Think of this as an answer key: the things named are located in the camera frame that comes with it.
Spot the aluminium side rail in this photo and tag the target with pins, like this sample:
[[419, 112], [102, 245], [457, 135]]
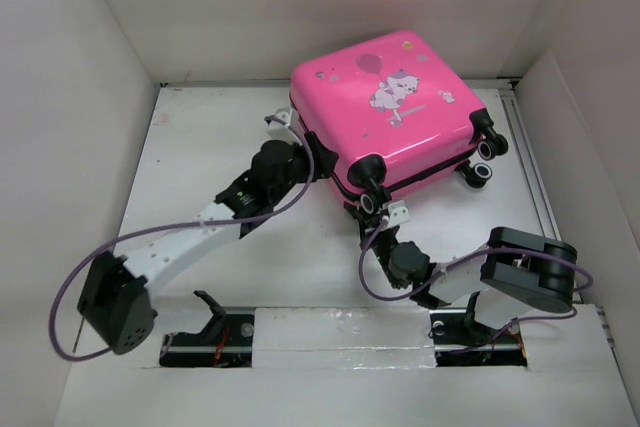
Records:
[[527, 159]]

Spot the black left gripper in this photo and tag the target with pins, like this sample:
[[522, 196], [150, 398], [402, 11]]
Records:
[[324, 160]]

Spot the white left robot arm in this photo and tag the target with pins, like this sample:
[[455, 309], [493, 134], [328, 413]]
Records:
[[116, 300]]

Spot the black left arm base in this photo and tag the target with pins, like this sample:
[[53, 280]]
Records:
[[225, 341]]

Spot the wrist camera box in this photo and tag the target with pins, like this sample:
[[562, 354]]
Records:
[[395, 213], [279, 124]]

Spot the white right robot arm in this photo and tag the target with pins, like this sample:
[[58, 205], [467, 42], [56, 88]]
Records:
[[511, 274]]

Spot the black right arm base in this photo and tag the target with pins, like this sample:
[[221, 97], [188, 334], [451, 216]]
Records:
[[460, 341]]

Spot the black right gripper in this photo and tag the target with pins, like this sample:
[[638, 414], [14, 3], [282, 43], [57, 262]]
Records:
[[382, 231]]

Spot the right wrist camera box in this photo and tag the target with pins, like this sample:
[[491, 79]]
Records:
[[395, 213]]

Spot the pink hard-shell suitcase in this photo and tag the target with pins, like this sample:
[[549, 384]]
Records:
[[396, 115]]

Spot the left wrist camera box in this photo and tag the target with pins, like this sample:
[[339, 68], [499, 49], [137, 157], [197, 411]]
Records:
[[279, 124]]

